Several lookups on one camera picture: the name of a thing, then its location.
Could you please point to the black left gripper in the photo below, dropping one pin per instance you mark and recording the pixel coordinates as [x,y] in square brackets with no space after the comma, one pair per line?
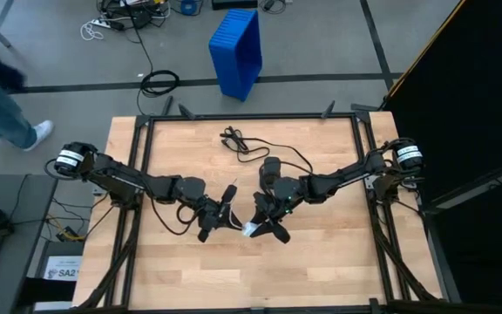
[211,216]

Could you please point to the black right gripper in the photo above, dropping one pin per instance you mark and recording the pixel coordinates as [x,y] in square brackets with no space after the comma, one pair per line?
[277,209]

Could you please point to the white USB charger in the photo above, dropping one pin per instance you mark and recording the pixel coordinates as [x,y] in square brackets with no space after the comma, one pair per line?
[249,229]

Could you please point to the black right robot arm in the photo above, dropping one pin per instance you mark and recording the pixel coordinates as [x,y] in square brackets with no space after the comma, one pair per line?
[342,176]

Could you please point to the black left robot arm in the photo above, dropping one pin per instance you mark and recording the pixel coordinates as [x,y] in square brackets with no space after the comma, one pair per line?
[120,176]

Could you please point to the blue plastic bin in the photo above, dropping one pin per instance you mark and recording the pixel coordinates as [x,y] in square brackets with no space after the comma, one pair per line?
[233,56]

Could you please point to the black box white SA2 label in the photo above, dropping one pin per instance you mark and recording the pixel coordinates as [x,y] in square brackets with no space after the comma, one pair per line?
[61,268]

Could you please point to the flat black box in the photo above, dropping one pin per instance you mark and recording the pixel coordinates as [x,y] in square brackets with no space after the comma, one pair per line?
[233,3]

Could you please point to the grey desk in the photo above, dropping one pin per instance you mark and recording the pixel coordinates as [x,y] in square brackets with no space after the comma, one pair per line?
[15,261]

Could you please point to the black power brick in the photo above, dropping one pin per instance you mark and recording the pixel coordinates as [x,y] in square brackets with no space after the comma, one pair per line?
[270,4]
[140,18]

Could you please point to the grey metal beam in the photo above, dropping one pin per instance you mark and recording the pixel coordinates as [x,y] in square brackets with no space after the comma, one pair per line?
[477,189]

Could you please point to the white power strip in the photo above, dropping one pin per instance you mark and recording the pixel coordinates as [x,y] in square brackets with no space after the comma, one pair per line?
[103,22]

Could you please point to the black backdrop panel yellow edge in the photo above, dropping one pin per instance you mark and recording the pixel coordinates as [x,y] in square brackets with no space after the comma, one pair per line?
[473,87]

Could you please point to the black aluminium table frame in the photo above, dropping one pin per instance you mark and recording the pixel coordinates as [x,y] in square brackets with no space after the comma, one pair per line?
[142,174]

